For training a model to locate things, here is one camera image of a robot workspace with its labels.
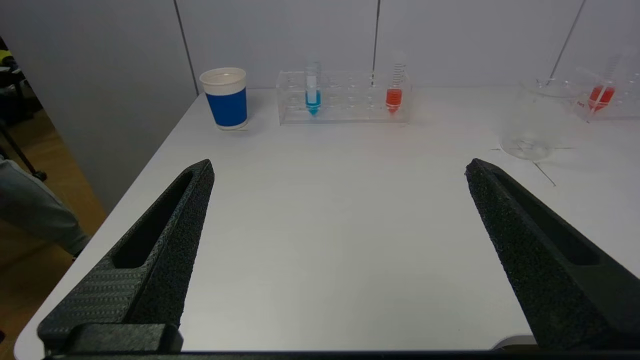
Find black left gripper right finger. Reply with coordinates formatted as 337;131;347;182
465;158;640;352

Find clear acrylic test tube rack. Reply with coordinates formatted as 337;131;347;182
570;70;640;121
276;70;413;126

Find black tripod leg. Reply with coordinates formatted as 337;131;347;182
0;122;48;182

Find blue pigment test tube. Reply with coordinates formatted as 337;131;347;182
304;62;323;117

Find red pigment test tube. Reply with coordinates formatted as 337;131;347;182
587;52;624;114
385;62;407;115

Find blue and white paper cup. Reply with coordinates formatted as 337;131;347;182
199;67;249;131

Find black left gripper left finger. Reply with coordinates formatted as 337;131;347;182
37;159;215;356

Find clear glass beaker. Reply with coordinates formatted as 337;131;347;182
500;77;577;162

